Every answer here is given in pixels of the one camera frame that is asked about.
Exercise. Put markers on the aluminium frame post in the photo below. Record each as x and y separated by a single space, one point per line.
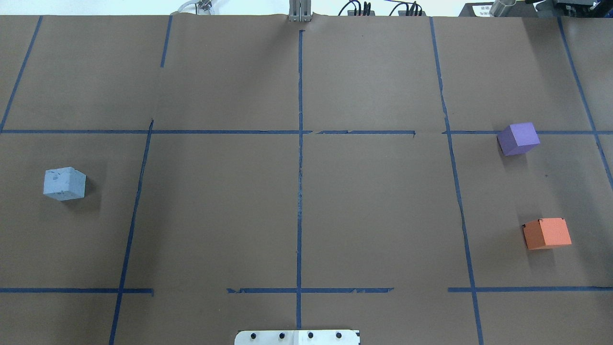
300 11

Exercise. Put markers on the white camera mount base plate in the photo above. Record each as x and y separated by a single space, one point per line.
298 337

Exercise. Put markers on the metal cup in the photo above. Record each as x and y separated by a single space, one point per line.
501 8

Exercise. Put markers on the purple foam block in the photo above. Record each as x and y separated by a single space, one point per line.
517 139

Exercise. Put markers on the light blue foam block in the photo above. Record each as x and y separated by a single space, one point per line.
64 184

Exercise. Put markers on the orange foam block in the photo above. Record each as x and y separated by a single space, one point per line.
546 233

